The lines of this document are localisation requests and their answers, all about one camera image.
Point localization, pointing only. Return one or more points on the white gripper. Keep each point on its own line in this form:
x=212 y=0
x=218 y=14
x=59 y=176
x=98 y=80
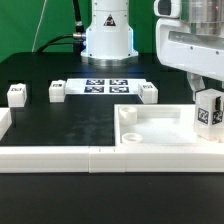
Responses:
x=190 y=37

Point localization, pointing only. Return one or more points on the white square tabletop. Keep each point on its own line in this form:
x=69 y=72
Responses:
x=164 y=125

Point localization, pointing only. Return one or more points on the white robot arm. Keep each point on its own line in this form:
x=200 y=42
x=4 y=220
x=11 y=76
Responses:
x=109 y=38

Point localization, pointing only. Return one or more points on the white U-shaped obstacle fence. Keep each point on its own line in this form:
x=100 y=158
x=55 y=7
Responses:
x=208 y=157

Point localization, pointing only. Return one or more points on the white base tag plate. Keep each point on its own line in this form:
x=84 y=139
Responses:
x=102 y=86

